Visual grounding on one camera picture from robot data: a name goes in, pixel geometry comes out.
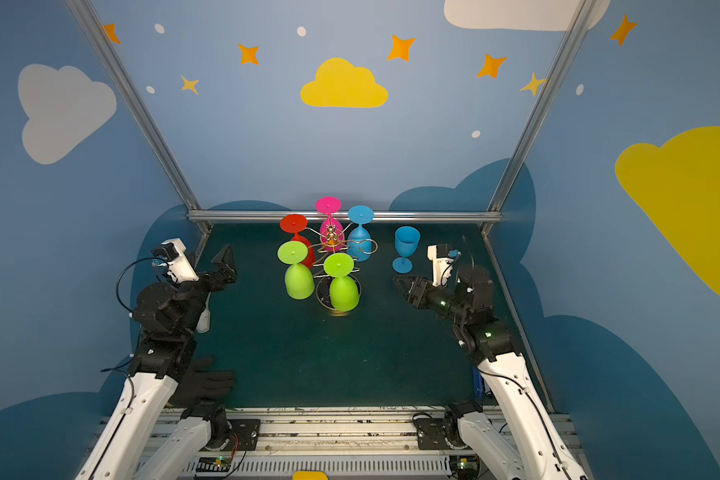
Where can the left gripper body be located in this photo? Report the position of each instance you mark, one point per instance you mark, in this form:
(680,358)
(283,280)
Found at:
(210,279)

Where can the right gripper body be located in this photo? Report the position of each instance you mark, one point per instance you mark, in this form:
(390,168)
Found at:
(421,293)

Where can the blue wine glass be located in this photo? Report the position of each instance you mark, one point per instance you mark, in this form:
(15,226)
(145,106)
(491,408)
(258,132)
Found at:
(359,241)
(406,240)

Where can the green wine glass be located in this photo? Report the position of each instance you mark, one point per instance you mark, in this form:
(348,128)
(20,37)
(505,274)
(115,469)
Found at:
(343,291)
(298,278)

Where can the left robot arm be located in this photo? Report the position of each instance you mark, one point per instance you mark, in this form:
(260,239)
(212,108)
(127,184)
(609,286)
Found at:
(168,313)

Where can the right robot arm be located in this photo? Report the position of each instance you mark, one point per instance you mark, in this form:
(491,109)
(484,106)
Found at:
(504,384)

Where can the red wine glass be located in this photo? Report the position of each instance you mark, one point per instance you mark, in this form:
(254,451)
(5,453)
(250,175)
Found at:
(295,224)

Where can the pink wine glass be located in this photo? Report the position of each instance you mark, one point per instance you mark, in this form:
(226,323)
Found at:
(332,235)

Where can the white brush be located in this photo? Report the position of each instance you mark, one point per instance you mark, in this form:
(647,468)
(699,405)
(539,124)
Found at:
(204,321)

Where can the black glove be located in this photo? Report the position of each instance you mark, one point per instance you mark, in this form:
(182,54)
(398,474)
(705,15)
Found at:
(201,383)

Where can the blue tool at table edge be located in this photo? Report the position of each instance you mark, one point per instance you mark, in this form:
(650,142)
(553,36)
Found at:
(481,389)

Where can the left circuit board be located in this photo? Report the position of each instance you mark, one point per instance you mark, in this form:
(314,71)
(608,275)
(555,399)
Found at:
(212,467)

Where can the circuit board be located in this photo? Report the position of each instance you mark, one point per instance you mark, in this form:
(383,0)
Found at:
(212,467)
(464,468)

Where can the right circuit board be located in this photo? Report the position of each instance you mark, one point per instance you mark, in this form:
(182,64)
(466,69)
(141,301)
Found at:
(464,468)

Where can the yellow object at bottom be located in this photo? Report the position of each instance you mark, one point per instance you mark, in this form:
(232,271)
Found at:
(309,475)

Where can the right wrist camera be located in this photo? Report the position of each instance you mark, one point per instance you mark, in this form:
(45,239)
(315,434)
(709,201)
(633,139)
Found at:
(442,257)

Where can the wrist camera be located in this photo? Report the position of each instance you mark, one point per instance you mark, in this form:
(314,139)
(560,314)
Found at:
(442,257)
(172,256)

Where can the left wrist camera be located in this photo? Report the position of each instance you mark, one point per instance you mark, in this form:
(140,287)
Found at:
(172,256)

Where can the rear frame bar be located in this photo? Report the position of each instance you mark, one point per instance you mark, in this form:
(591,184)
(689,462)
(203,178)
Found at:
(264,216)

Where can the gold wire glass rack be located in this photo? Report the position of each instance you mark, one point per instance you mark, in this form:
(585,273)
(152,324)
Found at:
(322,280)

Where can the right frame post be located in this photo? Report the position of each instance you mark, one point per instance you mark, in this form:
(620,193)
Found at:
(559,68)

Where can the frame post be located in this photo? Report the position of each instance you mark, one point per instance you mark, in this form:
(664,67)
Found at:
(89,22)
(559,68)

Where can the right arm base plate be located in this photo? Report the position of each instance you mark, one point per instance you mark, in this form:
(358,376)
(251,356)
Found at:
(436,434)

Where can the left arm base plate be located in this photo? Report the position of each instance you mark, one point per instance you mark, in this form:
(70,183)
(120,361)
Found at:
(241,435)

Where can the aluminium rail base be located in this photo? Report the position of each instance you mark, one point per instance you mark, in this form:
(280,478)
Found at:
(362,428)

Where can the left frame post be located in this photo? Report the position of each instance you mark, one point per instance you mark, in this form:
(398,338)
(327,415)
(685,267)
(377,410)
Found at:
(89,22)

